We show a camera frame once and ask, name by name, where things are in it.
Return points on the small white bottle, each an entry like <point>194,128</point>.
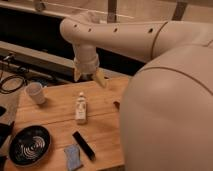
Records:
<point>81,109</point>

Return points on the black rectangular bar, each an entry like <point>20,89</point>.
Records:
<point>85,147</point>

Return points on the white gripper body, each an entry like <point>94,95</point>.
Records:
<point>86,59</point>

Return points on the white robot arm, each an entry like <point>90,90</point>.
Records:
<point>166,112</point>

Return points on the dark patterned ceramic bowl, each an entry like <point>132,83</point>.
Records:
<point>29,145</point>

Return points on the wooden board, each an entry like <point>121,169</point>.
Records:
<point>57,115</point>

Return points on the blue sponge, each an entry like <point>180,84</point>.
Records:
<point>72,153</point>

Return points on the black object at left edge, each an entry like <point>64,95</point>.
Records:
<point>5,132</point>

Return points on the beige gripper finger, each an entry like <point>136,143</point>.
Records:
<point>99,78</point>
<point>77,74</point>

